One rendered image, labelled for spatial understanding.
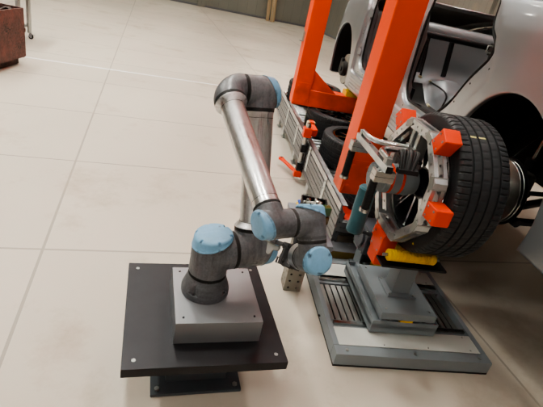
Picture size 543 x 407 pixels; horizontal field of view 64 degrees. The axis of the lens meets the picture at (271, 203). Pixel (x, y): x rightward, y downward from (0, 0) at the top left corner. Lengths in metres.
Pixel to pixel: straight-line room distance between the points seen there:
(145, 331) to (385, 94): 1.66
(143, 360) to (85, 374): 0.42
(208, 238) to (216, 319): 0.30
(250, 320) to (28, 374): 0.91
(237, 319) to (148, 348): 0.34
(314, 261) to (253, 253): 0.42
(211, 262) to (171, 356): 0.36
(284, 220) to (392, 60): 1.38
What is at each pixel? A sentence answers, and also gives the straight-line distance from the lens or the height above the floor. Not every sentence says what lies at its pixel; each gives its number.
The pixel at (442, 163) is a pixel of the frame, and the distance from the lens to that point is 1.90.
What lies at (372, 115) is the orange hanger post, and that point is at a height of 1.00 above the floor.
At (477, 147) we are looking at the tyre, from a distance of 1.95.
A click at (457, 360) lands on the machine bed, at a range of 2.46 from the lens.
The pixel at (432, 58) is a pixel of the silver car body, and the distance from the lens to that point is 4.76.
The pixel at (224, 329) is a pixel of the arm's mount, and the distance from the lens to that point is 1.70.
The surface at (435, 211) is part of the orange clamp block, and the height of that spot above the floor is 0.87.
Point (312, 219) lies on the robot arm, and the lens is 1.31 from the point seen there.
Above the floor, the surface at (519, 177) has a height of 0.97.
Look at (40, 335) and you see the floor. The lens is 2.20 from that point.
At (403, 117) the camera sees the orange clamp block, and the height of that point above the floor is 1.09.
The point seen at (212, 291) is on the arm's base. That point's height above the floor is 0.46.
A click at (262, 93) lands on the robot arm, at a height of 1.18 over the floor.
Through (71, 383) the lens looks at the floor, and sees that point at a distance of 2.01.
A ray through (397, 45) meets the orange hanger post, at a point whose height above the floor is 1.38.
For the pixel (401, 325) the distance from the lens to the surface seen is 2.37.
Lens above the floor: 1.54
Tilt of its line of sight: 27 degrees down
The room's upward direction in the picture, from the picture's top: 13 degrees clockwise
